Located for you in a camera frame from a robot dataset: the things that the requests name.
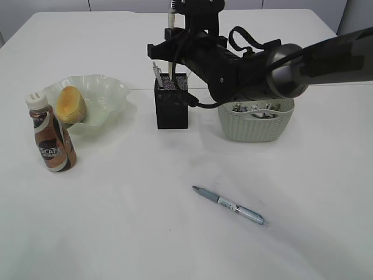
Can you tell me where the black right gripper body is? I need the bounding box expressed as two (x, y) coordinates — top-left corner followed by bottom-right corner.
(147, 29), (233, 85)

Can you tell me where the beige grip pen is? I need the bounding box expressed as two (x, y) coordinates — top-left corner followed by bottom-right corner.
(167, 0), (177, 80)

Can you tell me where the white grey pen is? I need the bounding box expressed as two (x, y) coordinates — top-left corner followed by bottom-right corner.
(152, 61), (164, 89)

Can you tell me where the small paper ball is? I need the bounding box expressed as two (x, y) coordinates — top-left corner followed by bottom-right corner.
(232, 103), (248, 113)

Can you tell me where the large paper ball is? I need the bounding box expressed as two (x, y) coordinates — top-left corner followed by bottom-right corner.
(251, 103), (280, 119)

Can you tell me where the yellow bread loaf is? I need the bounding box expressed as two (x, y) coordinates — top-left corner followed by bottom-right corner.
(55, 86), (87, 124)

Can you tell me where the brown coffee bottle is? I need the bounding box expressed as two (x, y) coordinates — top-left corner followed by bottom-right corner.
(26, 92), (77, 172)

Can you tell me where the light blue pen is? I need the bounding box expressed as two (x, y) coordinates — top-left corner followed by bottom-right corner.
(192, 185), (269, 226)

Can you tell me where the clear plastic ruler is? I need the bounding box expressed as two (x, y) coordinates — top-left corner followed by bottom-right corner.
(186, 69), (192, 79)

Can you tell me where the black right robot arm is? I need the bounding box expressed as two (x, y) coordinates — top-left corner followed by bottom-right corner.
(147, 26), (372, 108)

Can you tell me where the black mesh pen holder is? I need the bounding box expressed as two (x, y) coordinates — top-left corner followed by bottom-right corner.
(154, 73), (188, 130)

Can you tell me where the green plastic basket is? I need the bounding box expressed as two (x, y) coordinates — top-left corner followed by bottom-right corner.
(218, 99), (295, 142)

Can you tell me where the translucent green wavy bowl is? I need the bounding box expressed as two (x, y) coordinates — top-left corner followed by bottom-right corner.
(42, 74), (131, 135)

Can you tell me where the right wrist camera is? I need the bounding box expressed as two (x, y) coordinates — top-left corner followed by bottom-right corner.
(171, 0), (225, 37)

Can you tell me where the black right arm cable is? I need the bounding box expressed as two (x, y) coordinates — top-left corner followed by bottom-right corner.
(167, 26), (282, 109)

